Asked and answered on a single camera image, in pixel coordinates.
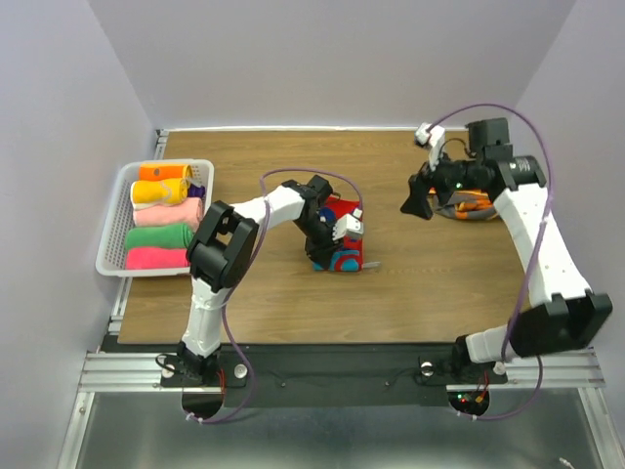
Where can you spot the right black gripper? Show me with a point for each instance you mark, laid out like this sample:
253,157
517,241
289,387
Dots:
417,201

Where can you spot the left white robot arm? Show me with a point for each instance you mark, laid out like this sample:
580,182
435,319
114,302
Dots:
222,250

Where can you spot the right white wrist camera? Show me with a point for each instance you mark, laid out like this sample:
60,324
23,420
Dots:
430,137

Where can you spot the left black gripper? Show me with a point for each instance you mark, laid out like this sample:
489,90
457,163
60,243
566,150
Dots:
322,252

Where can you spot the teal red-trimmed towel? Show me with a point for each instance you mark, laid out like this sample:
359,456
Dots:
351,259

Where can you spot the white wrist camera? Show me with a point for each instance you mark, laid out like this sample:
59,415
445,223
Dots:
430,137
349,226

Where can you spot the white plastic basket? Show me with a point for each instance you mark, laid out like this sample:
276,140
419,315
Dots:
111,257

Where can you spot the orange rolled towel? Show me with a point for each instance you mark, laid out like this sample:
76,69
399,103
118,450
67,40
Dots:
154,172

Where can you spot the green rolled towel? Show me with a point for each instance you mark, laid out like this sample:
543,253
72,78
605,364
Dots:
175,236

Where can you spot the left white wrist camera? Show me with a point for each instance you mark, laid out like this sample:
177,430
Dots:
349,226

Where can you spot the hot pink rolled towel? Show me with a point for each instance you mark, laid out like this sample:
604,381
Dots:
154,258

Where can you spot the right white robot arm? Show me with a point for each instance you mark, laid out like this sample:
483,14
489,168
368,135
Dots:
557,310

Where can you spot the light pink rolled towel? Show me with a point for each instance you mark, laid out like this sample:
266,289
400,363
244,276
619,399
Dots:
189,212

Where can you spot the purple rolled towel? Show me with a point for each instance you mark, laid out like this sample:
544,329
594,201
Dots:
196,191

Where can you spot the grey orange-trimmed towel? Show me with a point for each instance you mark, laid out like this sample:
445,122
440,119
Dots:
465,205

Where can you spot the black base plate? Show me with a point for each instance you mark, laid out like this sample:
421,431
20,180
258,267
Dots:
327,375

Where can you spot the aluminium frame rail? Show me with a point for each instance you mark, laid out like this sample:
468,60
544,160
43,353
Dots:
119,373

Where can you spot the yellow patterned towel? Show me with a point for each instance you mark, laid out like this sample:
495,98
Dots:
168,191

